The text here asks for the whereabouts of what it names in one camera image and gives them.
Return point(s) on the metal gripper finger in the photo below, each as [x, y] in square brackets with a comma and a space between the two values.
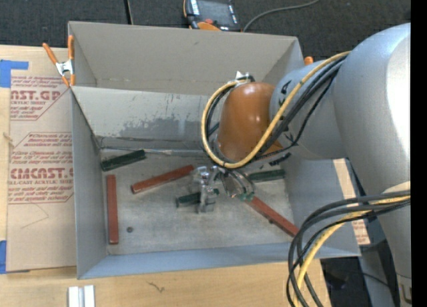
[207, 203]
[201, 177]

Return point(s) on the dark green block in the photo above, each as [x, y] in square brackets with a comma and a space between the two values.
[187, 199]
[268, 175]
[122, 160]

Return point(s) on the red-brown flat block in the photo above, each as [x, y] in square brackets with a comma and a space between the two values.
[275, 216]
[112, 209]
[162, 179]

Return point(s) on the grey metal bin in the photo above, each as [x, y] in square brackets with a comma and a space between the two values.
[160, 225]

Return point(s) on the brown cardboard board red print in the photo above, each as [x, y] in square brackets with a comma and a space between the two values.
[40, 225]

